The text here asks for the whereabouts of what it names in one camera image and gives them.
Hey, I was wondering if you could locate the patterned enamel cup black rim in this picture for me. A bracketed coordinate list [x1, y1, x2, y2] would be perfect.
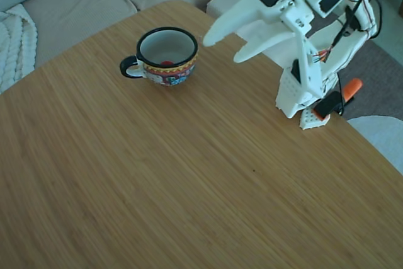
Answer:
[119, 26, 199, 88]

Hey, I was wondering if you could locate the white fabric chair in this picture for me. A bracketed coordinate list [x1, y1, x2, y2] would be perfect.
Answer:
[347, 115, 403, 175]
[206, 0, 300, 68]

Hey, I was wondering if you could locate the orange and black clamp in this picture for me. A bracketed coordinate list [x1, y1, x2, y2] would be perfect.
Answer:
[314, 77, 363, 122]

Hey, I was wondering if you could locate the grey rug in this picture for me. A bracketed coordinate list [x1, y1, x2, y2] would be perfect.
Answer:
[308, 13, 403, 122]

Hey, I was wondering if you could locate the beige sofa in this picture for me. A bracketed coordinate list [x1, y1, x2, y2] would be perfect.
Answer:
[0, 0, 275, 70]

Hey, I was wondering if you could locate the white knitted blanket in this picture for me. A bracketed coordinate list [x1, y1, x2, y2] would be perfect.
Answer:
[0, 3, 38, 93]

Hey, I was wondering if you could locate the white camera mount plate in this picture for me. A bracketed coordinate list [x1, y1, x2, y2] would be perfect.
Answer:
[279, 0, 324, 98]

